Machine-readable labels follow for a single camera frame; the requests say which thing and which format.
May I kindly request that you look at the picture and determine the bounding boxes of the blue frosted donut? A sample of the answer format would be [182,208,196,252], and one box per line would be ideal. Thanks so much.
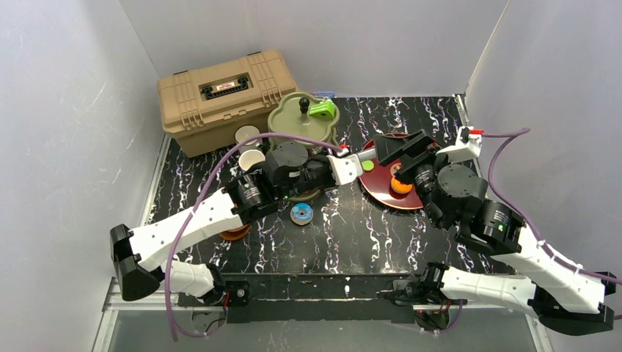
[290,203,314,226]

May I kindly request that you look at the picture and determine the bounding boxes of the orange glazed donut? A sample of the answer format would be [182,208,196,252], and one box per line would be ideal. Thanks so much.
[390,177,414,194]

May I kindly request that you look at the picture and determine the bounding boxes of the green three-tier serving stand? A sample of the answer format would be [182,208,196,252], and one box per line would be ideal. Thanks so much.
[268,92,340,202]

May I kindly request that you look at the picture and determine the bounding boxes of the green cube sweet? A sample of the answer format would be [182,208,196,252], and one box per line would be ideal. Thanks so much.
[307,99,337,121]

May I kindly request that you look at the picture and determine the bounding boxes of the red round lacquer tray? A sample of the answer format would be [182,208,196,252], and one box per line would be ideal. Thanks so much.
[359,158,423,210]

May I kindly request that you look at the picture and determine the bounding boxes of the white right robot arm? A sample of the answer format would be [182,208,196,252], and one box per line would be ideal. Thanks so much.
[374,128,619,336]

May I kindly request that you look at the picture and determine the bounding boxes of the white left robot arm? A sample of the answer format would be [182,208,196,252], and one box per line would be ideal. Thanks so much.
[110,137,351,304]

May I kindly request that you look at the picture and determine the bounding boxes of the blue mug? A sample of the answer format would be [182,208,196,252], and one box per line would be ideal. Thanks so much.
[238,150,266,172]

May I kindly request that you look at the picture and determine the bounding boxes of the white cup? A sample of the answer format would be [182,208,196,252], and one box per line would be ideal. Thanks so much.
[235,125,263,151]

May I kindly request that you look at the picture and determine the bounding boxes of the green macaron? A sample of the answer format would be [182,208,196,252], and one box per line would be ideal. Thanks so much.
[362,160,375,172]

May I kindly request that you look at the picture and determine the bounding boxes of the stacked brown wooden coasters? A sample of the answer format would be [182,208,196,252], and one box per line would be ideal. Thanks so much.
[219,224,252,241]

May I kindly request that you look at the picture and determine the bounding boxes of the tan plastic toolbox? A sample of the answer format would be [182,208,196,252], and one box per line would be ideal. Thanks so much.
[157,50,298,158]

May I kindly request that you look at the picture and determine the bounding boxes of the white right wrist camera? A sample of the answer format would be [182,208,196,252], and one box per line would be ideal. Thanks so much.
[436,126,484,164]

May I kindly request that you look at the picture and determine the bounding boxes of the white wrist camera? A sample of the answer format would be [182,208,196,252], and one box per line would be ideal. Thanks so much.
[436,126,484,164]
[327,154,364,186]

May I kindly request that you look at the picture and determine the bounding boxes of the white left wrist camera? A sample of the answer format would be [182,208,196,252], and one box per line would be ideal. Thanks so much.
[327,154,364,186]

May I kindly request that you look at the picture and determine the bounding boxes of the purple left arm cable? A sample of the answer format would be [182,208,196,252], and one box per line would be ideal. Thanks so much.
[164,132,348,342]

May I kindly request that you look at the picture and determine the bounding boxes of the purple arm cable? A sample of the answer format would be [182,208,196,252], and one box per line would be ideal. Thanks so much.
[164,132,348,342]
[473,128,622,322]

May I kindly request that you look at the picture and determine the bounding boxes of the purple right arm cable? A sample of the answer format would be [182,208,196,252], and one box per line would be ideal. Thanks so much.
[473,128,622,322]

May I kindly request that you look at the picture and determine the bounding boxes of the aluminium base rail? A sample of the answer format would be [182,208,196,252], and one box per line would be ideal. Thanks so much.
[93,271,535,351]

